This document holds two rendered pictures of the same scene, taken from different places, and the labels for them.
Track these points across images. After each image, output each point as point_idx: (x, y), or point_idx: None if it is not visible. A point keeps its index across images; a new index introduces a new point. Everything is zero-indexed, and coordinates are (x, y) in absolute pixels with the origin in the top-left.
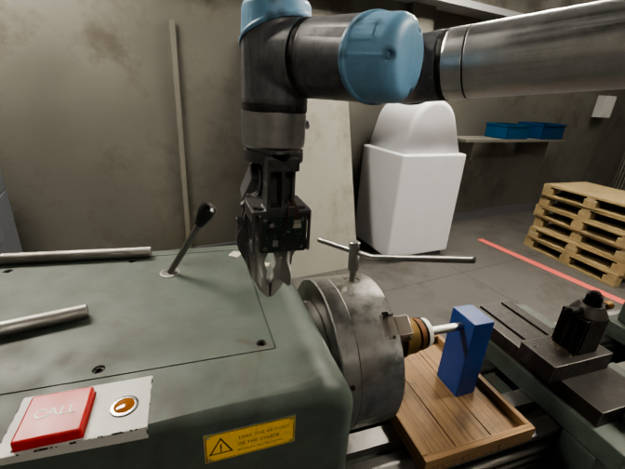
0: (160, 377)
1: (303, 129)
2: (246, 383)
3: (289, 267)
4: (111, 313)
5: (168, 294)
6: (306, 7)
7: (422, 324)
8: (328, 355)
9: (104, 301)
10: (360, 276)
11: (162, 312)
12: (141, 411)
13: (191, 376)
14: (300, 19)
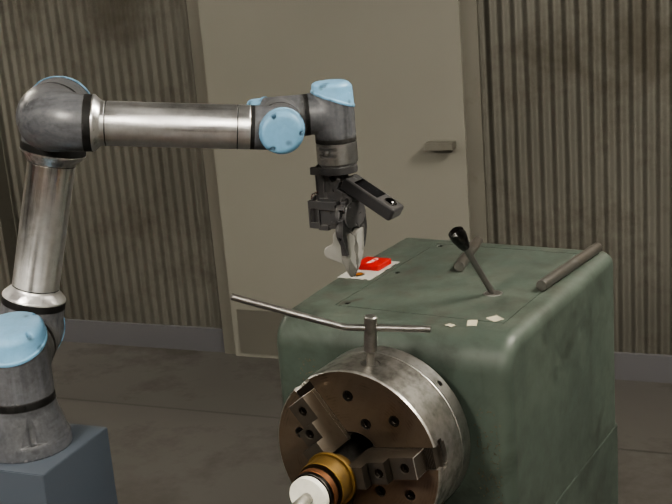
0: (365, 281)
1: (318, 154)
2: (324, 294)
3: (328, 246)
4: (454, 276)
5: (454, 290)
6: (311, 88)
7: (306, 470)
8: (307, 324)
9: (475, 275)
10: (370, 370)
11: (431, 286)
12: (347, 276)
13: (353, 286)
14: (331, 90)
